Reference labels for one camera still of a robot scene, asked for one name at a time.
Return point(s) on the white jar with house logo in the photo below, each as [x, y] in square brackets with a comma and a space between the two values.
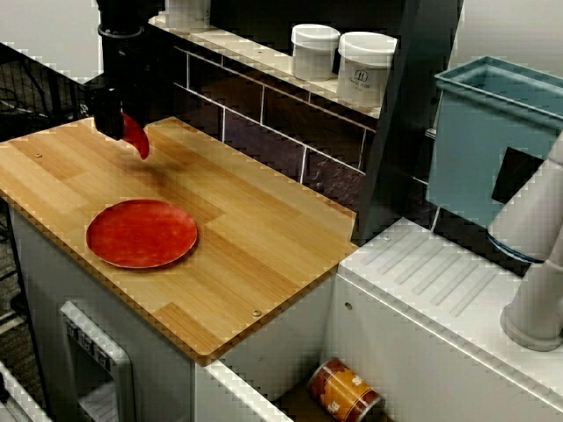
[365, 66]

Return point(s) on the blue-grey plastic bin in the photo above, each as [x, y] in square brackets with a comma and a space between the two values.
[466, 154]

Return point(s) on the orange soup can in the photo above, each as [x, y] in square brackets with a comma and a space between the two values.
[343, 389]

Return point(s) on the tall black side panel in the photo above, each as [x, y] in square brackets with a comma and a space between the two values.
[409, 110]

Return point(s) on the dark tile backsplash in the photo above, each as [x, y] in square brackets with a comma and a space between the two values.
[272, 114]

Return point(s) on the aluminium frame rail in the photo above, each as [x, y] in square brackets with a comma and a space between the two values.
[13, 395]

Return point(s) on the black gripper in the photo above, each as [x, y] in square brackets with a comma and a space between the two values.
[125, 61]

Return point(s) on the white toy faucet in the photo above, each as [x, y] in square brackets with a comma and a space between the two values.
[528, 211]

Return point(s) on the light wooden shelf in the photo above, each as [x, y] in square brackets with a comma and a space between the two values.
[264, 61]

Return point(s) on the white lidded jar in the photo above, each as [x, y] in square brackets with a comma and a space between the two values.
[193, 11]
[314, 53]

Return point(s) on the black square label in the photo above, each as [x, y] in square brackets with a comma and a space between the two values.
[516, 176]

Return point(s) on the red round plate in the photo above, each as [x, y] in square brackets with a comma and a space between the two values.
[141, 233]

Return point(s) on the white toy kitchen cabinet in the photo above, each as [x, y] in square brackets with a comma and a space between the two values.
[418, 334]

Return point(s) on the red toy chili pepper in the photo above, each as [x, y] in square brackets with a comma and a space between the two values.
[138, 138]

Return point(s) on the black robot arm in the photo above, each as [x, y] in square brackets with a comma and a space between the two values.
[123, 13]

